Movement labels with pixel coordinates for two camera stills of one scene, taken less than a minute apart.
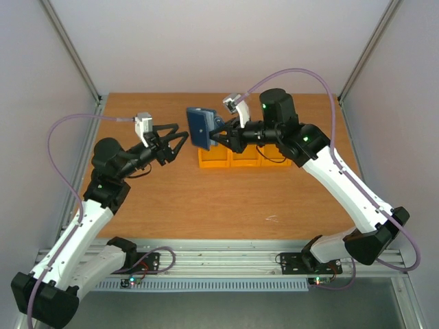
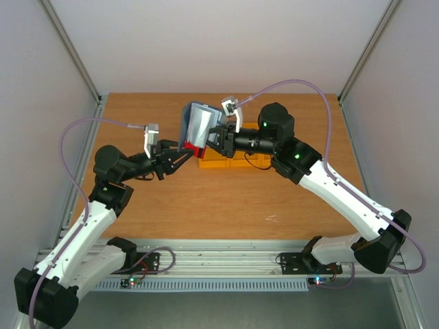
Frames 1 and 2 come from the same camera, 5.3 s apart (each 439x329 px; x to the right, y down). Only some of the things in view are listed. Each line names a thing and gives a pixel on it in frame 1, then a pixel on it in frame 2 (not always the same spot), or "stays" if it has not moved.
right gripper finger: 226,140 -> 221,148
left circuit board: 126,283 stays
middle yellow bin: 250,157 stays
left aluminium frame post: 73,49 stays
